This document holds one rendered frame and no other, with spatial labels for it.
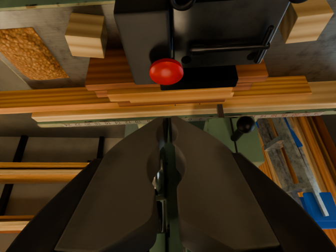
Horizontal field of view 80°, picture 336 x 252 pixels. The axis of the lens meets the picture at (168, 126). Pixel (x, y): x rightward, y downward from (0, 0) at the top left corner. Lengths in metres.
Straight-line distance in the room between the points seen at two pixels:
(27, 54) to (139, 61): 0.21
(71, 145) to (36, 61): 2.68
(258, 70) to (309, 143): 1.52
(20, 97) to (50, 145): 2.66
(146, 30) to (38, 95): 0.32
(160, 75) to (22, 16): 0.22
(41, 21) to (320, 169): 1.70
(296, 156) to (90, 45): 1.06
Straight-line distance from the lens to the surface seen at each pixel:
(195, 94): 0.29
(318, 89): 0.47
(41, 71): 0.39
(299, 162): 1.17
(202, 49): 0.18
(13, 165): 2.61
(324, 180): 1.75
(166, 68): 0.17
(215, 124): 0.29
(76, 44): 0.28
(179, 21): 0.18
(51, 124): 0.46
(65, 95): 0.42
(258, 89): 0.40
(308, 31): 0.32
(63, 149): 3.03
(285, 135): 1.20
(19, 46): 0.36
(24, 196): 3.04
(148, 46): 0.18
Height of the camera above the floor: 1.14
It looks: 27 degrees down
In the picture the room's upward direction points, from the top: 178 degrees clockwise
